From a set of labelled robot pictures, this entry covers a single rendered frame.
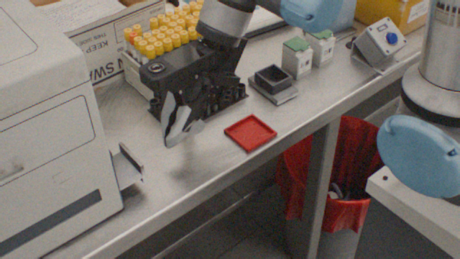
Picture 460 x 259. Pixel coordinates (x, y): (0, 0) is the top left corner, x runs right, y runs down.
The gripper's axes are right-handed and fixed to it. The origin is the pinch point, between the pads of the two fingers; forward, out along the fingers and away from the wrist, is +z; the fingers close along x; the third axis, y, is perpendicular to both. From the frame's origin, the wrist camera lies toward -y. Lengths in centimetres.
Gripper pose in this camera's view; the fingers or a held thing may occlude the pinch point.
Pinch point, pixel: (166, 140)
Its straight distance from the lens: 84.5
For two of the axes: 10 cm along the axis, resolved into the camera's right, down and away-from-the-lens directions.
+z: -3.7, 8.5, 3.7
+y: 6.7, -0.2, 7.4
